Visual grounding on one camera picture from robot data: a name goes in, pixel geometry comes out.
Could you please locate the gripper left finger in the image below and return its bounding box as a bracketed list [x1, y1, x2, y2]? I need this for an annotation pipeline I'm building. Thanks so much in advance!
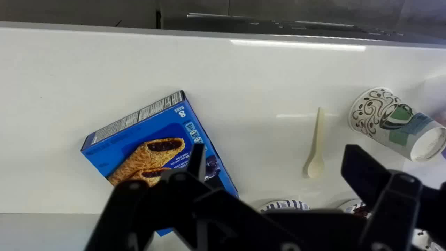
[85, 143, 276, 251]

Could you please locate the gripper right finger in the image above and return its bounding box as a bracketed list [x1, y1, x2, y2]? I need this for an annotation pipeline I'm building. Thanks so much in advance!
[341, 144, 446, 251]

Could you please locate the patterned paper bowl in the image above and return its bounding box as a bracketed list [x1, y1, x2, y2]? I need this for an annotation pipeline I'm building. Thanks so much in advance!
[337, 199, 446, 251]

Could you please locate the striped paper bowl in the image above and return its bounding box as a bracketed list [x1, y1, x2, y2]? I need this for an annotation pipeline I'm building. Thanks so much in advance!
[258, 199, 311, 213]

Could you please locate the patterned paper cup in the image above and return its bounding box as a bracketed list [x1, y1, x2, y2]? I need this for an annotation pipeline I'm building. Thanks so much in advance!
[348, 87, 446, 162]

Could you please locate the blue snack bar box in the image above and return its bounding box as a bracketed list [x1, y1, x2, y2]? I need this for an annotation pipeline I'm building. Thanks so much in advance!
[81, 91, 239, 237]

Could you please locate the cream plastic spoon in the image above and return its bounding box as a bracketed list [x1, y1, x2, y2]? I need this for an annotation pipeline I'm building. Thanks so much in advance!
[302, 107, 325, 180]

